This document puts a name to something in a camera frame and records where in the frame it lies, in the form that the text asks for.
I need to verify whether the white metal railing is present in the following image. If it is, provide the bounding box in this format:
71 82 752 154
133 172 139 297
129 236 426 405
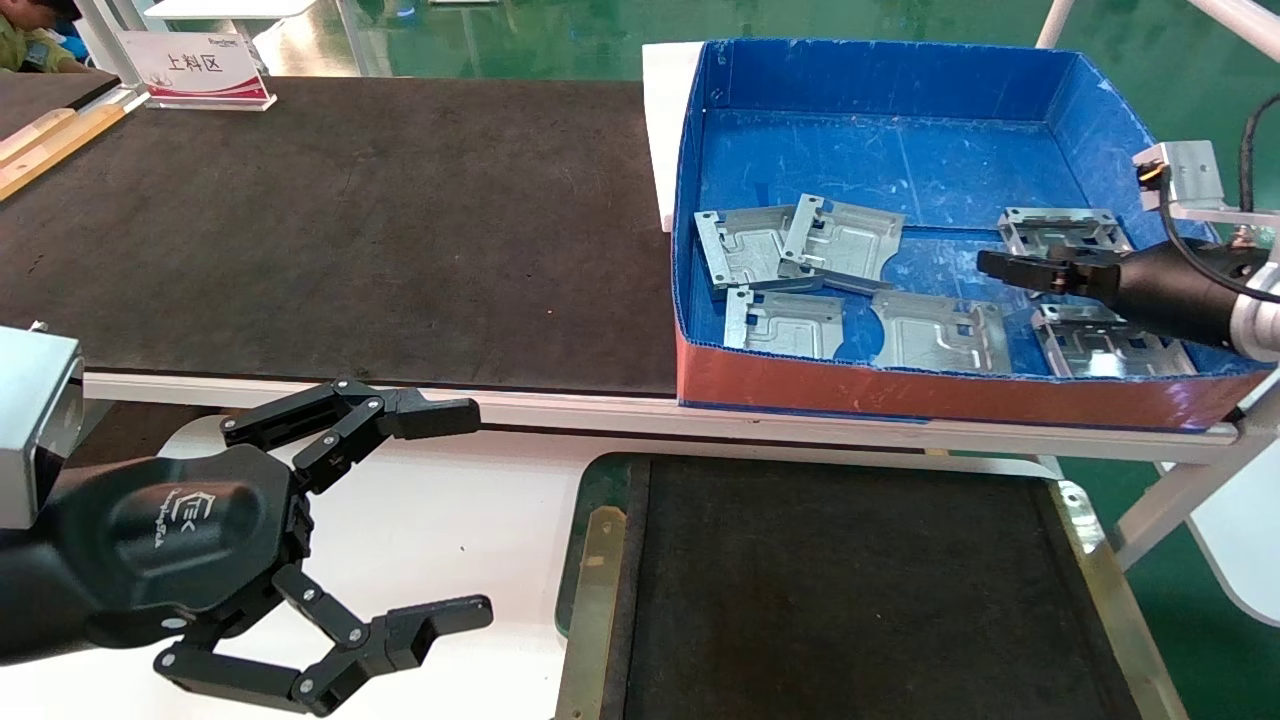
72 0 151 101

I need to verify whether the stamped grey metal plate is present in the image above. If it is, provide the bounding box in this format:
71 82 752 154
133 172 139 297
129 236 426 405
777 194 907 297
722 287 846 362
869 289 1014 377
693 206 826 297
1031 304 1199 380
997 207 1136 263

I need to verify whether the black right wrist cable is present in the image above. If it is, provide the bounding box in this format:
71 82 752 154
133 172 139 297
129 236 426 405
1138 92 1280 304

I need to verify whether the aluminium conveyor frame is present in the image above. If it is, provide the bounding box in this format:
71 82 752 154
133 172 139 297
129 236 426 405
82 370 1280 573

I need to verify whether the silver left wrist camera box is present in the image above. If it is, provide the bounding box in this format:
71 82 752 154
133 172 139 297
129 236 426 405
0 325 85 531

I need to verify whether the blue box with brown sides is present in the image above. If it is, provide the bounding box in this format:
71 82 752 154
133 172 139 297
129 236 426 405
668 38 1276 433

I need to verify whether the white red sign placard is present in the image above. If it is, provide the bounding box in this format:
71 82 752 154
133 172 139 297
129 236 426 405
114 29 279 112

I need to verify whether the black foam lined tray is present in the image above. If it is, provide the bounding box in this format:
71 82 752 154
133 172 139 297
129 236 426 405
553 452 1191 720

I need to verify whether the yellowish wooden strip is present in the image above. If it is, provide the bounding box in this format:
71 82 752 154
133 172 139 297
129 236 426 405
0 103 127 203

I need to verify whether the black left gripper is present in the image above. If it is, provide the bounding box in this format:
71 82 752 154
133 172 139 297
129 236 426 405
45 378 494 717

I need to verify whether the person in yellow-green coat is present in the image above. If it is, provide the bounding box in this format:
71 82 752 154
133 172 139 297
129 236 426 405
0 0 89 75

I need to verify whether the white rounded panel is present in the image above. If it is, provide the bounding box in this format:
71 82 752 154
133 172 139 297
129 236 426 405
1160 455 1280 629

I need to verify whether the white table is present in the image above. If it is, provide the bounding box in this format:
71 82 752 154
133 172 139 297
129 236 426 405
143 0 321 46

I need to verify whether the white pipe frame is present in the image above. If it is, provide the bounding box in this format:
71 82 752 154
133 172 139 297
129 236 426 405
1034 0 1280 63

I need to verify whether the black conveyor belt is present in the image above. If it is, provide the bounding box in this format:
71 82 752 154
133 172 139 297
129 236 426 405
0 76 681 397
0 70 123 143

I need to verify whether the pale wooden strip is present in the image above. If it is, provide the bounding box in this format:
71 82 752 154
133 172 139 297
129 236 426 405
0 107 79 167

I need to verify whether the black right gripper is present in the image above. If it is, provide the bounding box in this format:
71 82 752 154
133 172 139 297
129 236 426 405
977 240 1273 349

